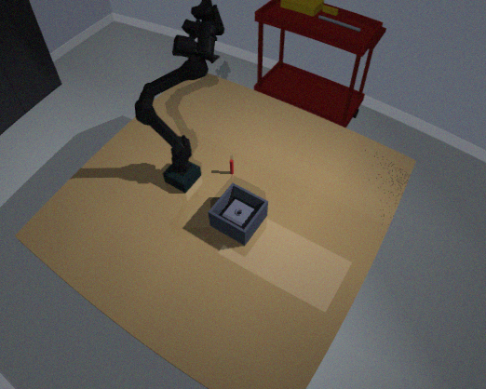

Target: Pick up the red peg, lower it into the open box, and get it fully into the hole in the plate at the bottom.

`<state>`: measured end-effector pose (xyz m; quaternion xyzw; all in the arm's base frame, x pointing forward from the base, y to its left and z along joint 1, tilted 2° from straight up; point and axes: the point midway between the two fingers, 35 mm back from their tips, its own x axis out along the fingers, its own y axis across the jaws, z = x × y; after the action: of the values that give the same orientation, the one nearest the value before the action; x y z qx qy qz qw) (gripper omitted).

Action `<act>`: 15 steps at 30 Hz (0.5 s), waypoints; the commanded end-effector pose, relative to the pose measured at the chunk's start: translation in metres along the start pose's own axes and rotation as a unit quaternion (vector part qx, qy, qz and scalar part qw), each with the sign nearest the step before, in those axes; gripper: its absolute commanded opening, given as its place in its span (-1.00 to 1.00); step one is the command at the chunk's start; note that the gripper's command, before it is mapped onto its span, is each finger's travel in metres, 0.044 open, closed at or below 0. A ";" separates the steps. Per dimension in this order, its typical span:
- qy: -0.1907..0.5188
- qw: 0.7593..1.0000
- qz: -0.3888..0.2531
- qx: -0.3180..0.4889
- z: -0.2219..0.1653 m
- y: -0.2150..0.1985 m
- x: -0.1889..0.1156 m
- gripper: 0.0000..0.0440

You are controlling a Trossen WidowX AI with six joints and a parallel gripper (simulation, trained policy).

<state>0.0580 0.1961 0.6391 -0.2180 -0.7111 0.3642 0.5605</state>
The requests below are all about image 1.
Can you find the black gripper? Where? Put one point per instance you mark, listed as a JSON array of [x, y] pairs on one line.
[[211, 24]]

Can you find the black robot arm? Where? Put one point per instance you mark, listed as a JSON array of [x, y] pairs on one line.
[[195, 67]]

